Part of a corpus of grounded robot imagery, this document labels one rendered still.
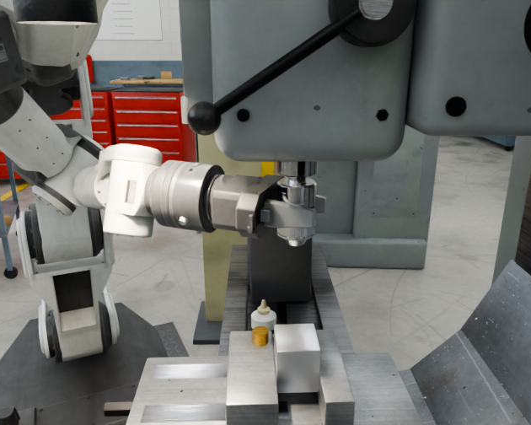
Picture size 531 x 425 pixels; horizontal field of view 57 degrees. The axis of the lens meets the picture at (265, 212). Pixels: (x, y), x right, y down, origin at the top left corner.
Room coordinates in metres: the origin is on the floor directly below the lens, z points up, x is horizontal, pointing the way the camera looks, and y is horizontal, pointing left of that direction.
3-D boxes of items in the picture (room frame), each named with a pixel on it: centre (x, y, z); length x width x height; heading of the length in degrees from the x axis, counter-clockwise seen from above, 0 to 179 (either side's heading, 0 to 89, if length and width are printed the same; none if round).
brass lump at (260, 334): (0.57, 0.01, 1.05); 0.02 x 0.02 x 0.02
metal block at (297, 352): (0.52, -0.04, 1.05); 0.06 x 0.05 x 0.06; 2
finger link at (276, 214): (0.53, -0.03, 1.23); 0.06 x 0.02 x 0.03; 70
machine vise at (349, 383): (0.52, -0.01, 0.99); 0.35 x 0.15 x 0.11; 92
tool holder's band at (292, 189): (0.56, -0.04, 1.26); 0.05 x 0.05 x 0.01
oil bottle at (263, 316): (0.68, 0.00, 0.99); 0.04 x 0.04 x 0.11
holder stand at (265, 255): (0.98, -0.02, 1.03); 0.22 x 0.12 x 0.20; 4
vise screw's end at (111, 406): (0.51, 0.19, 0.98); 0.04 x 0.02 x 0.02; 92
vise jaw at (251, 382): (0.52, 0.02, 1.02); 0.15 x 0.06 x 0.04; 2
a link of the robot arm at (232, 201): (0.59, 0.05, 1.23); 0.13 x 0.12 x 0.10; 161
